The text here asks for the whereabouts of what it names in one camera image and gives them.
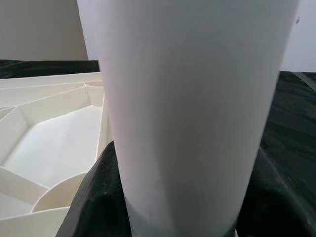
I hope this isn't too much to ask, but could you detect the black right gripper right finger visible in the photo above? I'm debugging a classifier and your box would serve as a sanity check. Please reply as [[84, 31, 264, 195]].
[[236, 148, 316, 237]]

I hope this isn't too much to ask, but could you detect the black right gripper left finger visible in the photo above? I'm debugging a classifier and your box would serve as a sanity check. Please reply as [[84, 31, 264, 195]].
[[56, 140, 132, 237]]

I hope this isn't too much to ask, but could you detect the white plastic children tabletop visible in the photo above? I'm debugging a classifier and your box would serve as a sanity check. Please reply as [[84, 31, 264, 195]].
[[0, 71, 111, 237]]

